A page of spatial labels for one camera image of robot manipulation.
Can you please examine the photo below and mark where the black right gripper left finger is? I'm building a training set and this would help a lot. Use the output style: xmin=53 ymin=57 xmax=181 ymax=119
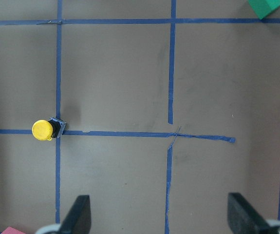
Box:
xmin=57 ymin=195 xmax=92 ymax=234

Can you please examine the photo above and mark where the pink foam cube centre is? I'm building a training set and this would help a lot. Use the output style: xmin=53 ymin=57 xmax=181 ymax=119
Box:
xmin=1 ymin=227 xmax=25 ymax=234

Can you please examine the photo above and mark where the yellow push button switch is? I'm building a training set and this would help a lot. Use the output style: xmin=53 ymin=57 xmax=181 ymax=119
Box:
xmin=32 ymin=117 xmax=67 ymax=141

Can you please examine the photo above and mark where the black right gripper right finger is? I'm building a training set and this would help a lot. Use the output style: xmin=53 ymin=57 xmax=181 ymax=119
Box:
xmin=227 ymin=193 xmax=280 ymax=234

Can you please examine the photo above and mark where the green foam cube near tray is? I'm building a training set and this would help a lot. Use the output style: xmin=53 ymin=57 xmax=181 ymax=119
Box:
xmin=248 ymin=0 xmax=280 ymax=20

